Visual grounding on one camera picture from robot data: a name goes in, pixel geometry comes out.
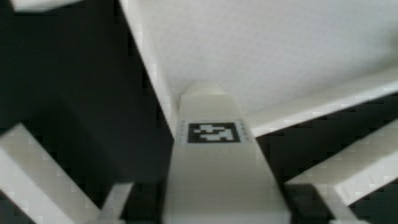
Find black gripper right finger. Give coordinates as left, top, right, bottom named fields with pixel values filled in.
left=284, top=184, right=355, bottom=224

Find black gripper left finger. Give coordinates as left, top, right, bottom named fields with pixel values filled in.
left=96, top=181, right=167, bottom=224

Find white desk leg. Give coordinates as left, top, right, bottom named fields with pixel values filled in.
left=161, top=82, right=291, bottom=224
left=10, top=0, right=81, bottom=12

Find white desk top panel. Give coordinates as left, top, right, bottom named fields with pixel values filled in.
left=119, top=0, right=398, bottom=135

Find white desk leg angled left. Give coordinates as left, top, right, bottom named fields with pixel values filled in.
left=284, top=119, right=398, bottom=208

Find white U-shaped obstacle fence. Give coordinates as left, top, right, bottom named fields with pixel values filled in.
left=0, top=125, right=99, bottom=224

